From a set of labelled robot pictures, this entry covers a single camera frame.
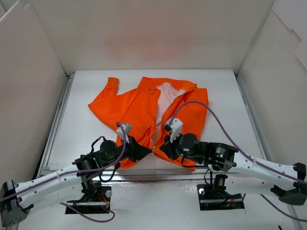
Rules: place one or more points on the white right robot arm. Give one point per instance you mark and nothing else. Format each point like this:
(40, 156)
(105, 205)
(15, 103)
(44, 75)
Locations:
(288, 181)

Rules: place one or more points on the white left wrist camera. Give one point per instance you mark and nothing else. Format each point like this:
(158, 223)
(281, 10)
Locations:
(123, 130)

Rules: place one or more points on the orange jacket with pink lining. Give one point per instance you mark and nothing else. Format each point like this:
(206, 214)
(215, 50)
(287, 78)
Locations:
(147, 108)

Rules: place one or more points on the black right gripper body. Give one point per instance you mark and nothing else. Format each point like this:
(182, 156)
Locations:
(171, 147)

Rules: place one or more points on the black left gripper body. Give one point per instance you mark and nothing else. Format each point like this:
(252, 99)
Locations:
(132, 148)

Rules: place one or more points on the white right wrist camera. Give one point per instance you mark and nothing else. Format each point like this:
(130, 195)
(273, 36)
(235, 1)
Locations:
(174, 127)

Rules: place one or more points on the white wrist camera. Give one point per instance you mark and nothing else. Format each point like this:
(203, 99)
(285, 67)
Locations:
(174, 127)
(123, 130)

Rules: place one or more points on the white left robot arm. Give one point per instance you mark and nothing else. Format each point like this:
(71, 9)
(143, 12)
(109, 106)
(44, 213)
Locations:
(73, 186)

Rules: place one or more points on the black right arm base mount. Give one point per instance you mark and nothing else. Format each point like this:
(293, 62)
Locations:
(213, 196)

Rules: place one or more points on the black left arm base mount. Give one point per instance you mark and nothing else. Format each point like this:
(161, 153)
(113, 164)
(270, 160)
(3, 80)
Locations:
(96, 199)

